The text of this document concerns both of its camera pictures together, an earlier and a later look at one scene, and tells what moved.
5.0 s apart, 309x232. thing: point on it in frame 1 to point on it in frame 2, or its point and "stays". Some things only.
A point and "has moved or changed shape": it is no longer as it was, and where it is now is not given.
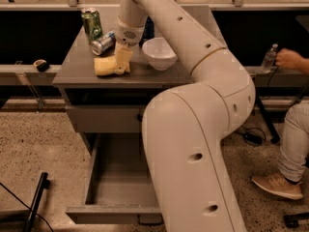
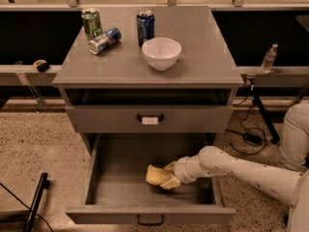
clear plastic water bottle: (269, 59) stays
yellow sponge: (106, 66) has moved or changed shape
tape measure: (42, 65) stays
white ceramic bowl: (159, 53) stays
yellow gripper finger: (123, 59) to (172, 183)
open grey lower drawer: (122, 188) stays
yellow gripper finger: (118, 45) to (172, 166)
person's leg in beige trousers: (294, 151) stays
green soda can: (92, 23) stays
